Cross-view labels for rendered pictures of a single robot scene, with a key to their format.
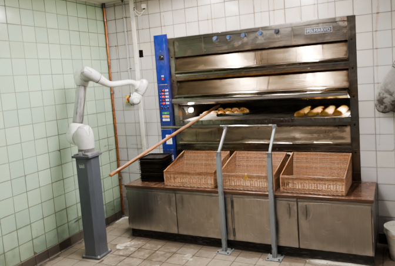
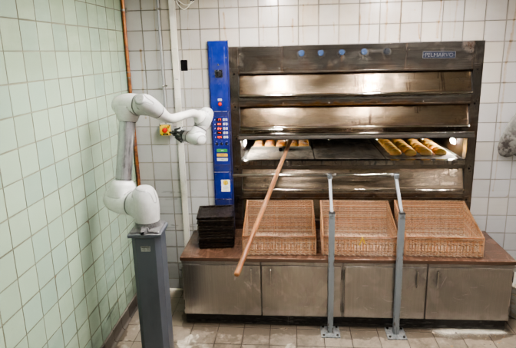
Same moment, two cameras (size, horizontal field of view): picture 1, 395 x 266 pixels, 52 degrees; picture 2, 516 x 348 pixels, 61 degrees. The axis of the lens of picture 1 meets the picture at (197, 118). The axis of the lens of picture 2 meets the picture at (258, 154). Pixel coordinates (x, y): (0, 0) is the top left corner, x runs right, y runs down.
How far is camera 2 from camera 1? 184 cm
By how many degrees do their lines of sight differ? 23
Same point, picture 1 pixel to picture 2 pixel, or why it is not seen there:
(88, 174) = (157, 260)
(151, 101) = not seen: hidden behind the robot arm
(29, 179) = (59, 280)
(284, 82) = (391, 116)
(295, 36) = (410, 59)
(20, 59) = (38, 81)
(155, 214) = (228, 293)
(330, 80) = (447, 116)
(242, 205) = (356, 276)
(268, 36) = (375, 57)
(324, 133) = (433, 177)
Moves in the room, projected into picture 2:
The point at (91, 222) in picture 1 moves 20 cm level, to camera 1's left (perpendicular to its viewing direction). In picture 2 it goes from (160, 326) to (128, 334)
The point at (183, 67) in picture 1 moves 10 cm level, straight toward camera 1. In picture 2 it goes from (252, 88) to (256, 90)
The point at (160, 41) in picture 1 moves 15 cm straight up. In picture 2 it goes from (218, 50) to (217, 30)
